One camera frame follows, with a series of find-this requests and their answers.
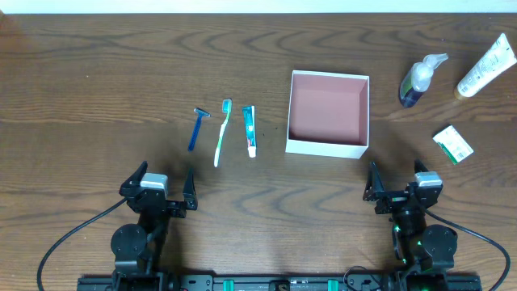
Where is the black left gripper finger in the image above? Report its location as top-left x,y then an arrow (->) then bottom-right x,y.
183,168 -> 196,202
120,161 -> 148,191

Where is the white green soap packet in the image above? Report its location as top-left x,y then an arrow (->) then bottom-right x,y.
433,125 -> 474,165

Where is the blue disposable razor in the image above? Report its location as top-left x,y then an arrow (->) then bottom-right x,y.
187,108 -> 211,151

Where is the clear pump bottle dark liquid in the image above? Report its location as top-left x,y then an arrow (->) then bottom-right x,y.
399,53 -> 448,108

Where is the green and white toothbrush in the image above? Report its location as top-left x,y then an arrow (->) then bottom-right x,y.
213,99 -> 233,167

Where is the teal toothpaste tube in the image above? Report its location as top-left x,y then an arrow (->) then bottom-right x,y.
242,105 -> 257,158

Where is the white cream tube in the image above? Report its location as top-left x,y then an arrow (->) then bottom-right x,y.
454,33 -> 516,100

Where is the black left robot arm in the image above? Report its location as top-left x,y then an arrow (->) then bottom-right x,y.
110,162 -> 198,291

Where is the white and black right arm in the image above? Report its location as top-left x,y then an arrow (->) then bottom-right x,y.
363,161 -> 457,291

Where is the white box with pink interior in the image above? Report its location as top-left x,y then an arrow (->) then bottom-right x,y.
285,70 -> 370,159

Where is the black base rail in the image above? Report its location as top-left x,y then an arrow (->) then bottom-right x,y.
77,272 -> 482,291

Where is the black left cable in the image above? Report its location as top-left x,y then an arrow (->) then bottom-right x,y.
36,196 -> 128,291

